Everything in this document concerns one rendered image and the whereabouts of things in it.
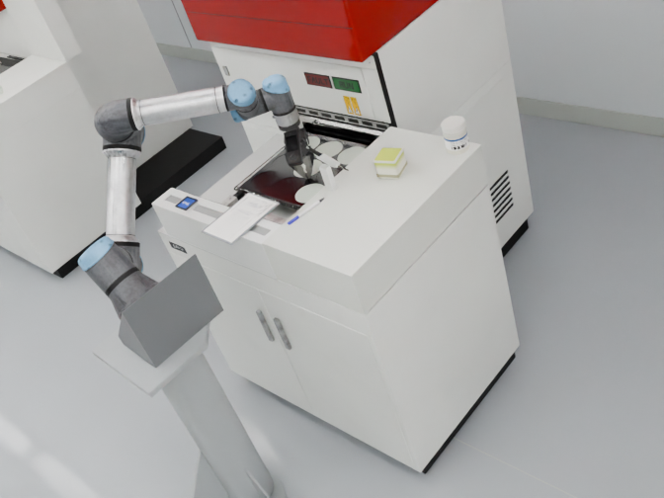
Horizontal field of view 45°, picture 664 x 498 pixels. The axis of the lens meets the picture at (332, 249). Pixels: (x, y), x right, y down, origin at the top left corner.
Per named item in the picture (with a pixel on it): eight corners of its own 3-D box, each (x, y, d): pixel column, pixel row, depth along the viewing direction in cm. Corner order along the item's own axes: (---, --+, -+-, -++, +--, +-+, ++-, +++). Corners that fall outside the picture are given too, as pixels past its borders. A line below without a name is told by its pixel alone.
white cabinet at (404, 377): (333, 287, 358) (276, 133, 309) (523, 360, 297) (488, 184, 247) (234, 385, 328) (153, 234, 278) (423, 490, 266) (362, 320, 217)
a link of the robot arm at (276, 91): (256, 78, 244) (283, 68, 244) (268, 109, 251) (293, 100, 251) (260, 89, 238) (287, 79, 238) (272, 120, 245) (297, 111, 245)
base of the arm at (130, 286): (121, 320, 218) (97, 293, 219) (125, 327, 233) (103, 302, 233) (163, 284, 222) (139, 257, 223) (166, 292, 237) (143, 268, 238)
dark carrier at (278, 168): (305, 132, 287) (304, 131, 287) (378, 149, 265) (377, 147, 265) (239, 188, 271) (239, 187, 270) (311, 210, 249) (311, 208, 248)
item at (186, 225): (187, 218, 279) (171, 187, 271) (297, 260, 244) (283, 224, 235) (167, 235, 275) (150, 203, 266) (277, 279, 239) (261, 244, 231)
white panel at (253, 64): (246, 122, 322) (210, 31, 298) (405, 158, 270) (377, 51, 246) (241, 125, 321) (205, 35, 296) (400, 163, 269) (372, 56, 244)
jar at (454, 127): (455, 139, 244) (449, 114, 238) (474, 143, 239) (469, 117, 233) (442, 152, 240) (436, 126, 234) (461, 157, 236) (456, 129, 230)
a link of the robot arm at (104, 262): (99, 294, 222) (66, 259, 223) (113, 295, 235) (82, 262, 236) (130, 265, 222) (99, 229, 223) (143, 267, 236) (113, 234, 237)
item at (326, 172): (337, 178, 245) (325, 142, 237) (346, 181, 243) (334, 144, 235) (324, 190, 243) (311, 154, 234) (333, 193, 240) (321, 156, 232)
